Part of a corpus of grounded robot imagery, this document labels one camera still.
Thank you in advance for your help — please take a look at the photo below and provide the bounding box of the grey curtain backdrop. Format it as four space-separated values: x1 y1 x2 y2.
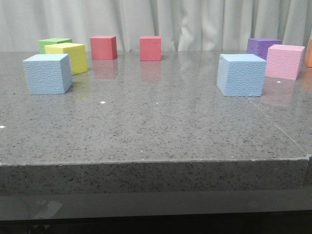
0 0 312 52

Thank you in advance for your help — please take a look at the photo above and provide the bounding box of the light blue foam cube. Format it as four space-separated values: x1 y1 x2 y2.
217 54 267 97
23 54 73 95

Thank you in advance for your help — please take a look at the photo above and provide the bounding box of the green foam cube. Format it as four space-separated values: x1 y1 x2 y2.
38 38 72 54

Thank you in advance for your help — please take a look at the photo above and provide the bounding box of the purple foam cube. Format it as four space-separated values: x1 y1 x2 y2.
246 38 282 60

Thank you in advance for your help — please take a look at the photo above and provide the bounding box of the red foam cube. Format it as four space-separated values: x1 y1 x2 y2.
139 36 162 61
90 35 117 60

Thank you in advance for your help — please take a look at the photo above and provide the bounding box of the orange foam cube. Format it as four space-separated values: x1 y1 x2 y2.
305 38 312 67

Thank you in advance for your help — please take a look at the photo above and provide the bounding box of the yellow foam cube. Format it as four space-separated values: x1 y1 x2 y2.
44 42 88 75

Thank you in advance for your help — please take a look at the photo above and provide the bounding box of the left red foam cube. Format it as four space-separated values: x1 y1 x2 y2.
90 35 117 60

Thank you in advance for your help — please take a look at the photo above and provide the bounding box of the right red foam cube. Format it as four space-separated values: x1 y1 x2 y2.
139 36 162 61

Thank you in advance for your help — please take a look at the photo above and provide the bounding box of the pink foam cube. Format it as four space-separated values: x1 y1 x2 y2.
265 44 305 80

